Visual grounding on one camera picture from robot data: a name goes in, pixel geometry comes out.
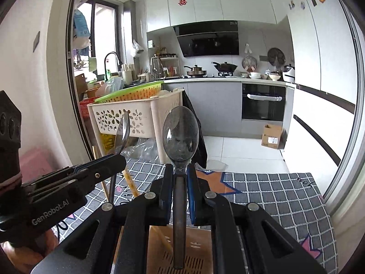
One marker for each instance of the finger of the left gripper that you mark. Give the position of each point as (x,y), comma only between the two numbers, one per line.
(85,176)

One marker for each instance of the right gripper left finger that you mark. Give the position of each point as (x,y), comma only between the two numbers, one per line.
(159,209)

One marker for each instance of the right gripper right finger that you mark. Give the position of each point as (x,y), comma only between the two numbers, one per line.
(201,214)

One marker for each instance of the plain bamboo chopstick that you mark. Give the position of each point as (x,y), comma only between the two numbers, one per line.
(130,183)

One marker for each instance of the dark plastic spoon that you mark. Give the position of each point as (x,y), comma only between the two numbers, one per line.
(122,135)
(179,142)

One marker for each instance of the black kitchen faucet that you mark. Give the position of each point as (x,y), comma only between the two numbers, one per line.
(114,59)

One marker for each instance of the person's left hand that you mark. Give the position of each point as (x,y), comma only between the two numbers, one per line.
(25,259)

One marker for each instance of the clear plastic bag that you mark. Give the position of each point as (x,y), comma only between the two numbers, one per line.
(144,150)

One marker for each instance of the red plastic basket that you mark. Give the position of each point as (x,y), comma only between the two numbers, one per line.
(83,106)

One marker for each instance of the beige flower-cutout storage cart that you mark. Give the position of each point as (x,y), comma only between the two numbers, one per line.
(147,118)

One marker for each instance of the grey checked tablecloth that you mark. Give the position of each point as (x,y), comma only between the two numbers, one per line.
(244,239)

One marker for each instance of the green tray on cart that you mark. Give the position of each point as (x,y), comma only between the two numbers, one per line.
(139,92)

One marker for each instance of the cardboard box on floor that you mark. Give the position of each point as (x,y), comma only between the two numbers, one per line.
(274,136)

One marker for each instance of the black built-in oven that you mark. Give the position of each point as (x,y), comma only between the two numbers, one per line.
(263,102)

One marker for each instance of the steel pot with lid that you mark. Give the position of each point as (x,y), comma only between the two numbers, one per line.
(195,71)

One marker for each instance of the white refrigerator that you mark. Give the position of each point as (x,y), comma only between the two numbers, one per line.
(325,89)

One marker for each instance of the black wok on stove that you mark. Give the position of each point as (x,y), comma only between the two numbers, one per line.
(224,67)

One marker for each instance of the white rice cooker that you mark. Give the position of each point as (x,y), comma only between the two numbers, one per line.
(289,73)

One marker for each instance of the black range hood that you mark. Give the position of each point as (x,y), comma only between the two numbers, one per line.
(208,38)

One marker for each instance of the white upper cabinets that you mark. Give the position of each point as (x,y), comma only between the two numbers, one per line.
(161,14)

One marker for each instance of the wall light switch plate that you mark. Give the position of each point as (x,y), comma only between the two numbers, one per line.
(36,41)

